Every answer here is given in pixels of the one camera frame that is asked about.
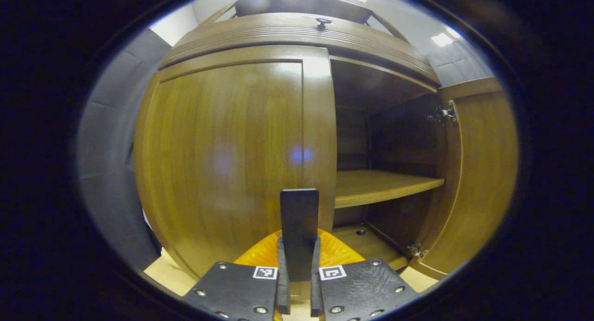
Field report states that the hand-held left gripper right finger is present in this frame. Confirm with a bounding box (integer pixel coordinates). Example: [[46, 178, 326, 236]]
[[310, 228, 420, 321]]

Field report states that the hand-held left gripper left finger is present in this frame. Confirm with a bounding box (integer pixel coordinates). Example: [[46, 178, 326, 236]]
[[182, 228, 291, 321]]

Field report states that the wooden cabinet door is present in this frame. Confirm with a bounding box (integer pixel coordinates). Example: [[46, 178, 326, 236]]
[[134, 45, 337, 303], [408, 77, 519, 281]]

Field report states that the wooden double-door shoe cabinet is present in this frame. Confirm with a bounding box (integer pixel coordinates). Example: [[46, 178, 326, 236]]
[[158, 0, 465, 273]]

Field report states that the wooden cabinet shelf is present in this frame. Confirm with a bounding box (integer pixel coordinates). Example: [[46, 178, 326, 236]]
[[334, 169, 445, 209]]

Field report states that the wooden drawer with black knob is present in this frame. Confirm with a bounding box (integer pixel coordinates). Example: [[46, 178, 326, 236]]
[[158, 13, 441, 86]]

